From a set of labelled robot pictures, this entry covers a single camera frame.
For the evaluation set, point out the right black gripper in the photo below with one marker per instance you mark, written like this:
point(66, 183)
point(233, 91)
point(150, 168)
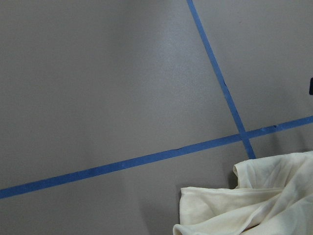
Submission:
point(311, 87)

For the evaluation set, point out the beige printed t-shirt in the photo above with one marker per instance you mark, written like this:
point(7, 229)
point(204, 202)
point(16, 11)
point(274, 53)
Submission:
point(274, 196)

